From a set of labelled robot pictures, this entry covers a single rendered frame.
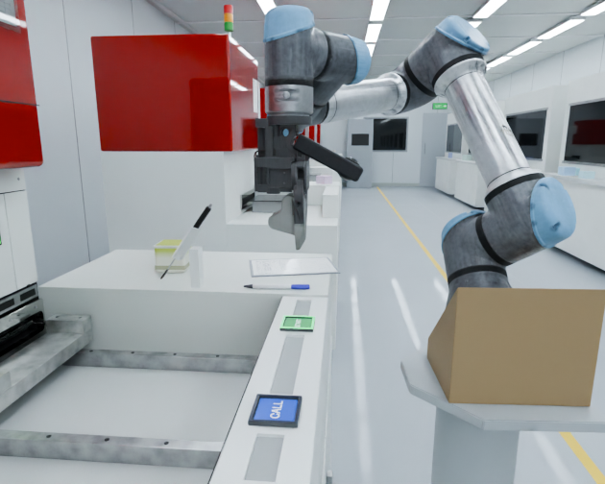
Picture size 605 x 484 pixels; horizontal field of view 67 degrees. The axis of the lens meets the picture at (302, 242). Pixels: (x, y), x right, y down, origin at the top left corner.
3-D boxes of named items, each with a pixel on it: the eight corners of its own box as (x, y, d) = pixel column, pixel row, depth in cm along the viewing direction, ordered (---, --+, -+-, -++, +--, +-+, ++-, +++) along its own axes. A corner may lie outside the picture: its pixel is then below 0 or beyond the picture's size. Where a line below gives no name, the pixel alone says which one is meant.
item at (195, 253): (173, 287, 97) (169, 226, 94) (179, 282, 100) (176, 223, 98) (201, 288, 96) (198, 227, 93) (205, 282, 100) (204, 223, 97)
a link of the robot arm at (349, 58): (326, 73, 85) (279, 67, 78) (363, 27, 77) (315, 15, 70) (342, 108, 83) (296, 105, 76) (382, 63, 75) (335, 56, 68)
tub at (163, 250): (154, 273, 107) (152, 245, 106) (164, 265, 115) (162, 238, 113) (185, 274, 107) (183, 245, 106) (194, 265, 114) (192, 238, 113)
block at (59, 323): (47, 332, 95) (45, 319, 94) (57, 326, 98) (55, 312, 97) (84, 333, 94) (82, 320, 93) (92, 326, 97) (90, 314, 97)
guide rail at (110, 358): (36, 364, 94) (34, 350, 93) (41, 359, 96) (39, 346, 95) (275, 375, 89) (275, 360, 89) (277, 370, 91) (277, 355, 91)
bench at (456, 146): (447, 198, 1064) (453, 108, 1021) (433, 190, 1239) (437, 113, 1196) (495, 198, 1055) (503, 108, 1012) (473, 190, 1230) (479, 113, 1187)
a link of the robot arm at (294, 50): (329, 10, 68) (284, -2, 62) (327, 86, 70) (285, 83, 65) (295, 20, 73) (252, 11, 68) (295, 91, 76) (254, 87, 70)
